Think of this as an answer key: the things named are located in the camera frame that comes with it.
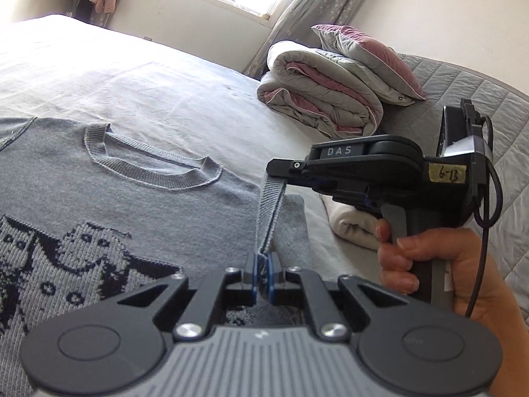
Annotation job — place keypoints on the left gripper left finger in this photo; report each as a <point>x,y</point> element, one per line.
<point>221,290</point>

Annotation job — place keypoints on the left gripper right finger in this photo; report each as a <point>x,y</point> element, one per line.
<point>305,289</point>

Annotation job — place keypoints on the grey patterned knit sweater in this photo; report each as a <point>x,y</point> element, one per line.
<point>87,213</point>

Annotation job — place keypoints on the person right hand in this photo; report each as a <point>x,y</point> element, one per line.
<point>495,307</point>

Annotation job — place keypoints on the folded cream garment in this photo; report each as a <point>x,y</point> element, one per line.
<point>353,225</point>

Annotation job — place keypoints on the grey quilted headboard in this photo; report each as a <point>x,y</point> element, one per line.
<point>487,117</point>

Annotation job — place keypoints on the grey pink pillow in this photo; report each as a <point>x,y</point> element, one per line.
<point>378,66</point>

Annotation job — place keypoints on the rolled grey pink duvet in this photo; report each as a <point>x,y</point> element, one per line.
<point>303,84</point>

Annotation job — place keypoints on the grey star curtain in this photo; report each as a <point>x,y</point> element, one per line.
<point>295,23</point>

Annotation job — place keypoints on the grey bed sheet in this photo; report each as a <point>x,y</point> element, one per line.
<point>57,67</point>

